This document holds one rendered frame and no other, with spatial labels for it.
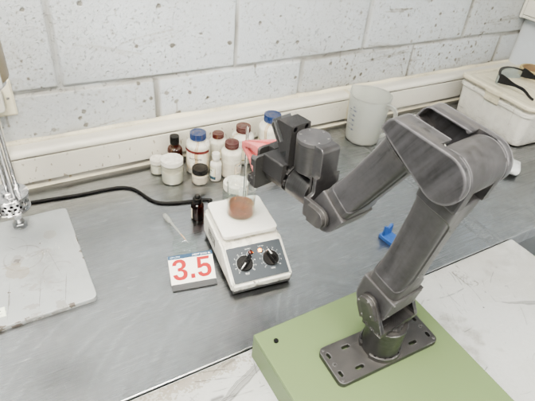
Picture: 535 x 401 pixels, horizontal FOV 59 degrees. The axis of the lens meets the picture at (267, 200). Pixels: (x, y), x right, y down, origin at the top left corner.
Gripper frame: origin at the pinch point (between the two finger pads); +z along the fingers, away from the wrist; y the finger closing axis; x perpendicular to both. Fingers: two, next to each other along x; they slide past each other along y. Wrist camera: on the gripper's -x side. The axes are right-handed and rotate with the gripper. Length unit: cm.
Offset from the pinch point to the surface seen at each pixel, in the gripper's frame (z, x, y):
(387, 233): -17.7, 24.0, -29.2
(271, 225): -7.0, 16.3, -2.1
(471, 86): 9, 13, -104
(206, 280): -5.4, 24.7, 13.0
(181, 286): -3.9, 24.7, 17.8
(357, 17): 31, -9, -65
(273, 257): -12.4, 19.2, 1.7
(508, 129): -9, 20, -101
